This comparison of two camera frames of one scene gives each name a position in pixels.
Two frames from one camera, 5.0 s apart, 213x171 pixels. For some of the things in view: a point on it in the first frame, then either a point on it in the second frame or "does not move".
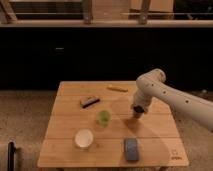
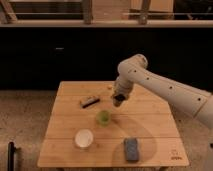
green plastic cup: [104, 118] does not move
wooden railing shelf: [106, 13] does not move
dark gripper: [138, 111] to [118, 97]
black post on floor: [10, 156] does not move
